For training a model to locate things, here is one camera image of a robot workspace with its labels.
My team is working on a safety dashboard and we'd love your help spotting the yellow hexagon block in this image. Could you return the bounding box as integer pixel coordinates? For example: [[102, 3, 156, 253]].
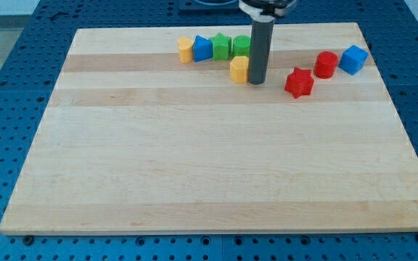
[[230, 56, 249, 83]]

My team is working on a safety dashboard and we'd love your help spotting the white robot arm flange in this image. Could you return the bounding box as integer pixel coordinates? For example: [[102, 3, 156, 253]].
[[239, 0, 298, 21]]

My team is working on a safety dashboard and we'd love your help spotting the green star block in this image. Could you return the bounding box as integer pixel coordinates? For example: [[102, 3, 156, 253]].
[[209, 33, 231, 61]]

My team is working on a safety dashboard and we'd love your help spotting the red star block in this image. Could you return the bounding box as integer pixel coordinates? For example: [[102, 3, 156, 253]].
[[284, 67, 314, 99]]

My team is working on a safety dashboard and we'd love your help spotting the wooden board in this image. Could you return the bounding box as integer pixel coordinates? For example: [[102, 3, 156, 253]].
[[0, 22, 418, 236]]

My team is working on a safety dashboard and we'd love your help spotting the blue triangular block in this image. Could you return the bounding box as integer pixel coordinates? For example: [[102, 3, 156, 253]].
[[193, 36, 213, 62]]

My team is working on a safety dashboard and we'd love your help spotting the yellow rounded block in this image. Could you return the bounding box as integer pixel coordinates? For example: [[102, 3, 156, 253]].
[[177, 36, 194, 64]]

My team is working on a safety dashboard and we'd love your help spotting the green cylinder block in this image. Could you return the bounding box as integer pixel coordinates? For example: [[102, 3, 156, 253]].
[[232, 35, 250, 57]]

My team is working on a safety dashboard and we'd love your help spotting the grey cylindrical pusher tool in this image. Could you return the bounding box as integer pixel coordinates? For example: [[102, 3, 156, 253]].
[[248, 17, 275, 85]]

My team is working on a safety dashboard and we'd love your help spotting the red cylinder block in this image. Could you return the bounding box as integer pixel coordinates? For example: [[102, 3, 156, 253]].
[[313, 51, 338, 79]]

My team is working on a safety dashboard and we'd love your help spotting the blue cube block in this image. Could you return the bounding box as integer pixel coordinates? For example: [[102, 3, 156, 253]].
[[338, 45, 369, 75]]

